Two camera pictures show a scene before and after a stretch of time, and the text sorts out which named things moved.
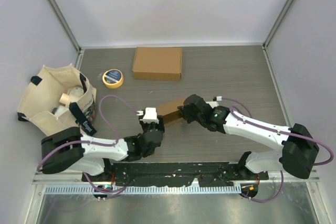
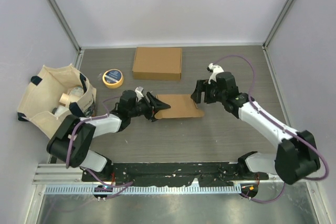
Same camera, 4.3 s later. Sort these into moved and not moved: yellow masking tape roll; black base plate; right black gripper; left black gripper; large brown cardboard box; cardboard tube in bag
Moved: left black gripper; right black gripper
Not moved: large brown cardboard box; black base plate; cardboard tube in bag; yellow masking tape roll
